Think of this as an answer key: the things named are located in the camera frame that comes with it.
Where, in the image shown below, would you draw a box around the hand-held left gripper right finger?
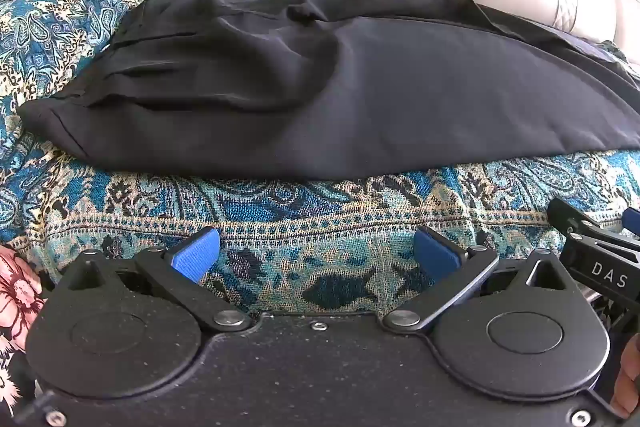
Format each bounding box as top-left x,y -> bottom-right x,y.
382,226 -> 577,336

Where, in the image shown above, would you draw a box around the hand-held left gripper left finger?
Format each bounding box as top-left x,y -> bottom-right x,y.
66,227 -> 253,334

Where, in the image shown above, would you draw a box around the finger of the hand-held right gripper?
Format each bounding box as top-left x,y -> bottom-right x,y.
621,206 -> 640,238
546,197 -> 605,239

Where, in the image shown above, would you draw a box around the black pants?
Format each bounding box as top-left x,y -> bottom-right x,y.
16,0 -> 640,184

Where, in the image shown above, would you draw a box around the person's right hand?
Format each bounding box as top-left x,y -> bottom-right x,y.
612,341 -> 640,419

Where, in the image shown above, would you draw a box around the blue paisley blanket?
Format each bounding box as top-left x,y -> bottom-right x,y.
0,0 -> 640,315

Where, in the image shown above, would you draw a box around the person's floral clothing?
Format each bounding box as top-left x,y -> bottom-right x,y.
0,243 -> 48,410

